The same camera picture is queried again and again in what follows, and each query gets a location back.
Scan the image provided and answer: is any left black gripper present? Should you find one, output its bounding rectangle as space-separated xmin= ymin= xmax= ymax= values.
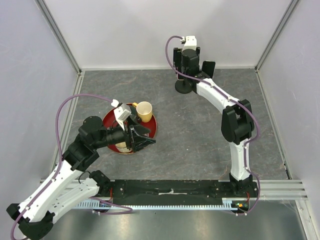
xmin=93 ymin=115 xmax=156 ymax=152

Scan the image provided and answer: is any blue-edged black phone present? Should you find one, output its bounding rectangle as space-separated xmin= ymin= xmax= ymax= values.
xmin=201 ymin=60 xmax=216 ymax=79

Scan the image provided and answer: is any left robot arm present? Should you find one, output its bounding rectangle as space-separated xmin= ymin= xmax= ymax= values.
xmin=6 ymin=116 xmax=156 ymax=240

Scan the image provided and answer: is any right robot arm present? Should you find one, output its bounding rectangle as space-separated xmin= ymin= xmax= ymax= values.
xmin=173 ymin=47 xmax=257 ymax=197

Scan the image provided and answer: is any cream cup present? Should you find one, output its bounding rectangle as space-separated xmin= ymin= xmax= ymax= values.
xmin=115 ymin=142 xmax=132 ymax=154

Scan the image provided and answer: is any yellow mug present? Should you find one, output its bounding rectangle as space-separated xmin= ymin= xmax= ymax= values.
xmin=132 ymin=101 xmax=153 ymax=123

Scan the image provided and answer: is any red round tray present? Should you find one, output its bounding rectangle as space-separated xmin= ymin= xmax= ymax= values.
xmin=103 ymin=103 xmax=157 ymax=155

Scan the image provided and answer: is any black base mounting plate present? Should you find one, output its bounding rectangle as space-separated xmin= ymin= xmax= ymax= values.
xmin=95 ymin=179 xmax=258 ymax=206

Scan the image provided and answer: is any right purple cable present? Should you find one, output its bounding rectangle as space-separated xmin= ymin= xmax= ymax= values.
xmin=165 ymin=35 xmax=262 ymax=217

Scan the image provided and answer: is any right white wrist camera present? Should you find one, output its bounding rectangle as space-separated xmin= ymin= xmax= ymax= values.
xmin=179 ymin=35 xmax=197 ymax=51

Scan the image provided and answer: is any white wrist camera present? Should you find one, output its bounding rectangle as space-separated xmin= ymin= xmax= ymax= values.
xmin=179 ymin=35 xmax=197 ymax=51
xmin=111 ymin=99 xmax=132 ymax=130

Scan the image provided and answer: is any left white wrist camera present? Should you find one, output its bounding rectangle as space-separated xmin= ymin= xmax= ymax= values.
xmin=111 ymin=99 xmax=132 ymax=130

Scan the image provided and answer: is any light blue cable duct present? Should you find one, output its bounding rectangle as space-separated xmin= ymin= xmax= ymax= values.
xmin=73 ymin=198 xmax=250 ymax=211

